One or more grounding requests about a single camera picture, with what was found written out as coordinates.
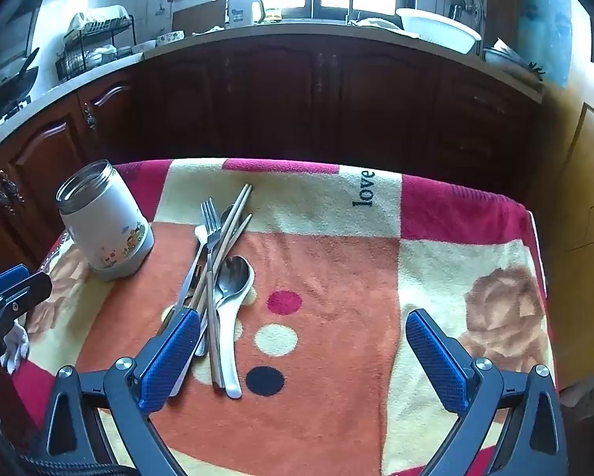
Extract wooden door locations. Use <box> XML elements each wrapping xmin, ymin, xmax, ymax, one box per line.
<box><xmin>540</xmin><ymin>20</ymin><xmax>594</xmax><ymax>392</ymax></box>

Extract pale kitchen countertop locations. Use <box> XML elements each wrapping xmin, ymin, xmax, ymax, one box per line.
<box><xmin>0</xmin><ymin>20</ymin><xmax>546</xmax><ymax>159</ymax></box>

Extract patchwork printed blanket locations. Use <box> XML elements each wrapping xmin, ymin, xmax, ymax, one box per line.
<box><xmin>12</xmin><ymin>157</ymin><xmax>558</xmax><ymax>476</ymax></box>

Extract white cloth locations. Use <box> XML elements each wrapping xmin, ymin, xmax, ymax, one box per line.
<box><xmin>2</xmin><ymin>322</ymin><xmax>30</xmax><ymax>375</ymax></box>

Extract white plastic basin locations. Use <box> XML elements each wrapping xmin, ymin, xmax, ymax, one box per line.
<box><xmin>396</xmin><ymin>7</ymin><xmax>482</xmax><ymax>55</ymax></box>

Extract silver metal chopstick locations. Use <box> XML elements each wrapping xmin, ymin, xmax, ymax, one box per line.
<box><xmin>196</xmin><ymin>214</ymin><xmax>253</xmax><ymax>355</ymax></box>

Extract black dish rack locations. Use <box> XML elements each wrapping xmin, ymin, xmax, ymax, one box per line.
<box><xmin>55</xmin><ymin>7</ymin><xmax>136</xmax><ymax>81</ymax></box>

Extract wooden chopstick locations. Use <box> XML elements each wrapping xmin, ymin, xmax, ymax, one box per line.
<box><xmin>198</xmin><ymin>183</ymin><xmax>253</xmax><ymax>308</ymax></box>
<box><xmin>193</xmin><ymin>183</ymin><xmax>251</xmax><ymax>308</ymax></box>

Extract dishcloth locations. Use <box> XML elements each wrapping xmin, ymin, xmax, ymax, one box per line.
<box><xmin>351</xmin><ymin>17</ymin><xmax>402</xmax><ymax>29</ymax></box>

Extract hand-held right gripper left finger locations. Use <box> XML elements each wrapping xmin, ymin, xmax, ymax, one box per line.
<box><xmin>38</xmin><ymin>308</ymin><xmax>201</xmax><ymax>476</ymax></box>

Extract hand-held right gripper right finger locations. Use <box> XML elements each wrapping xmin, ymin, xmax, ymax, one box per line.
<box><xmin>405</xmin><ymin>308</ymin><xmax>561</xmax><ymax>476</ymax></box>

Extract frosted glass panel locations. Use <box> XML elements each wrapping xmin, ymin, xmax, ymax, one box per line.
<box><xmin>517</xmin><ymin>0</ymin><xmax>573</xmax><ymax>85</ymax></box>

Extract dark wooden kitchen cabinets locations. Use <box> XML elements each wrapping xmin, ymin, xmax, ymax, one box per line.
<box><xmin>0</xmin><ymin>35</ymin><xmax>546</xmax><ymax>278</ymax></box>

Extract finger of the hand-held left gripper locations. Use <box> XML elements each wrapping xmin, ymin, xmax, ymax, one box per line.
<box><xmin>0</xmin><ymin>272</ymin><xmax>53</xmax><ymax>326</ymax></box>
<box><xmin>0</xmin><ymin>265</ymin><xmax>30</xmax><ymax>301</ymax></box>

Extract metal bowl with utensils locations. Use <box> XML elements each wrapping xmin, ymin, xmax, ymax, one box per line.
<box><xmin>483</xmin><ymin>38</ymin><xmax>546</xmax><ymax>81</ymax></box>

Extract white kettle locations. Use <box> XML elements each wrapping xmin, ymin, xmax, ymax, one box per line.
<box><xmin>226</xmin><ymin>0</ymin><xmax>267</xmax><ymax>28</ymax></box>

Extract black wok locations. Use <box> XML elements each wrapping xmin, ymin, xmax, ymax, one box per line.
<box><xmin>0</xmin><ymin>48</ymin><xmax>40</xmax><ymax>122</ymax></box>

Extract brown cutting board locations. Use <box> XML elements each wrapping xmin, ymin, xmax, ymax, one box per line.
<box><xmin>172</xmin><ymin>0</ymin><xmax>227</xmax><ymax>33</ymax></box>

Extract stainless steel utensil cup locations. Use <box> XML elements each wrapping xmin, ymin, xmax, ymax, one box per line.
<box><xmin>56</xmin><ymin>160</ymin><xmax>155</xmax><ymax>282</ymax></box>

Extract metal fork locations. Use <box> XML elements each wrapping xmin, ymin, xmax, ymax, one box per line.
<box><xmin>200</xmin><ymin>198</ymin><xmax>224</xmax><ymax>388</ymax></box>

